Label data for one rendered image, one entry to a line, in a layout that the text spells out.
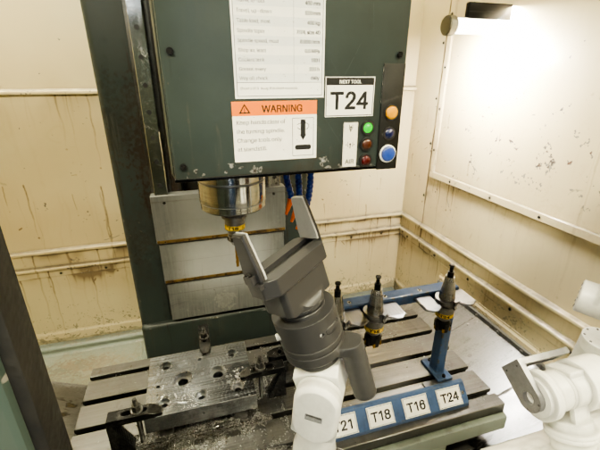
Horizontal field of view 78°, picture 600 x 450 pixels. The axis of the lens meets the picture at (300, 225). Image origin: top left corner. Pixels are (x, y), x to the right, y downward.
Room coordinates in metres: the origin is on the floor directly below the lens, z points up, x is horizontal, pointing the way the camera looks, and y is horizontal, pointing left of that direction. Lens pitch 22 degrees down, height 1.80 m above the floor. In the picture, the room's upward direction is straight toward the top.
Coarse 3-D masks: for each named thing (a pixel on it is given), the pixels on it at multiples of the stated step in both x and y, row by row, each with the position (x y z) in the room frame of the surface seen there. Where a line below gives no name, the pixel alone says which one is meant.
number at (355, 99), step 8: (352, 88) 0.73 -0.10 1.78; (360, 88) 0.74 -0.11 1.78; (368, 88) 0.74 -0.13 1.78; (344, 96) 0.73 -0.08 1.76; (352, 96) 0.73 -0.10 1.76; (360, 96) 0.74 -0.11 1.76; (368, 96) 0.74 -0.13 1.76; (344, 104) 0.73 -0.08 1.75; (352, 104) 0.73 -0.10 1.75; (360, 104) 0.74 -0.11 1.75; (368, 104) 0.74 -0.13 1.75
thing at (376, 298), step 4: (372, 288) 0.82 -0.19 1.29; (380, 288) 0.82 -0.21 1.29; (372, 292) 0.82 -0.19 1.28; (376, 292) 0.81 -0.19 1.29; (380, 292) 0.81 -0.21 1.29; (372, 296) 0.82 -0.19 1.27; (376, 296) 0.81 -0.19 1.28; (380, 296) 0.81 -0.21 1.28; (372, 300) 0.81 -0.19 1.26; (376, 300) 0.81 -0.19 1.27; (380, 300) 0.81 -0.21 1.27; (368, 304) 0.82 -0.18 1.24; (372, 304) 0.81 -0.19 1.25; (376, 304) 0.81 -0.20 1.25; (380, 304) 0.81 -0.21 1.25; (368, 308) 0.82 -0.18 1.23; (372, 308) 0.81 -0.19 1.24; (376, 308) 0.81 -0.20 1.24; (380, 308) 0.81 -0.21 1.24; (372, 312) 0.81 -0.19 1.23; (376, 312) 0.80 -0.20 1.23; (380, 312) 0.81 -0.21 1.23
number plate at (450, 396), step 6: (438, 390) 0.82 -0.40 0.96; (444, 390) 0.82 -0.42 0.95; (450, 390) 0.82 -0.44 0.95; (456, 390) 0.83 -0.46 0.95; (438, 396) 0.81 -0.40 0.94; (444, 396) 0.81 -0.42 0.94; (450, 396) 0.81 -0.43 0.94; (456, 396) 0.82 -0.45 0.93; (438, 402) 0.80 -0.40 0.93; (444, 402) 0.80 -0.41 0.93; (450, 402) 0.80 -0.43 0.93; (456, 402) 0.81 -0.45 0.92; (462, 402) 0.81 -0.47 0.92; (444, 408) 0.79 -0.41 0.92
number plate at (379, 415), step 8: (368, 408) 0.75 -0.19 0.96; (376, 408) 0.76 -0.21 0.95; (384, 408) 0.76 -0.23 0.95; (392, 408) 0.77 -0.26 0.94; (368, 416) 0.74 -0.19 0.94; (376, 416) 0.75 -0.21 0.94; (384, 416) 0.75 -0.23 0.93; (392, 416) 0.75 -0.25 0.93; (376, 424) 0.73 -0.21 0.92; (384, 424) 0.74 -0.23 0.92
